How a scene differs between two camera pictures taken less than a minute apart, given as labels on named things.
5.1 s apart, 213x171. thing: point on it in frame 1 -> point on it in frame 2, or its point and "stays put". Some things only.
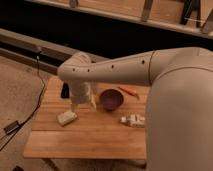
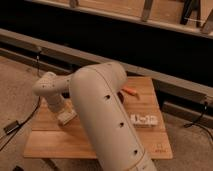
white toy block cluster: [134, 120] stays put
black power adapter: [12, 127] stays put
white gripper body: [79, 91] -> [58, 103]
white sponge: [66, 118] stays put
